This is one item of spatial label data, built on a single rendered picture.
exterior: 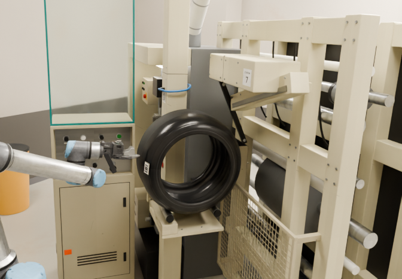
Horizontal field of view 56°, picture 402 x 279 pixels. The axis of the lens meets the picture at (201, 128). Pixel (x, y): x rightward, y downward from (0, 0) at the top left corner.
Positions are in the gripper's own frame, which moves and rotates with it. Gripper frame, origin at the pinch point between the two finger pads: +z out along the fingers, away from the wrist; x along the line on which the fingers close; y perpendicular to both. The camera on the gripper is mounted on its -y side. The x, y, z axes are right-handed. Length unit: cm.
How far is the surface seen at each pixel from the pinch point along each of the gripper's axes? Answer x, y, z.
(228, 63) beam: -5, 57, 41
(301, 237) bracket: -60, -16, 70
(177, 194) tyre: 13.5, -27.1, 30.6
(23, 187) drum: 211, -106, -71
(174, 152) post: 25.2, -3.8, 28.7
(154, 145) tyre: -9.2, 9.4, 6.0
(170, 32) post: 25, 69, 15
